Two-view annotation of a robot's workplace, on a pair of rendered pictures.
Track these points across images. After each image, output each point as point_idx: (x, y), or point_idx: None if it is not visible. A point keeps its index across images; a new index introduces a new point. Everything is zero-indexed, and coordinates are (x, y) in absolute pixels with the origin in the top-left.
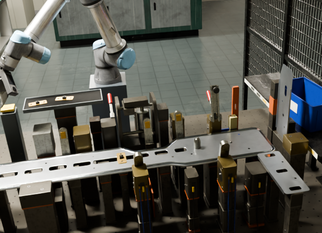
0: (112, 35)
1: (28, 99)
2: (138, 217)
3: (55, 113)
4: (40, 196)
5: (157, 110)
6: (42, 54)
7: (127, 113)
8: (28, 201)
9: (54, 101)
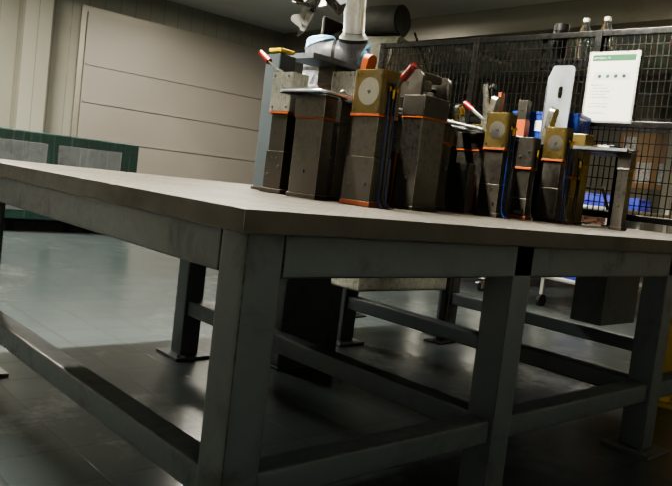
0: (364, 17)
1: None
2: (490, 183)
3: None
4: (441, 104)
5: None
6: None
7: (425, 86)
8: (431, 106)
9: None
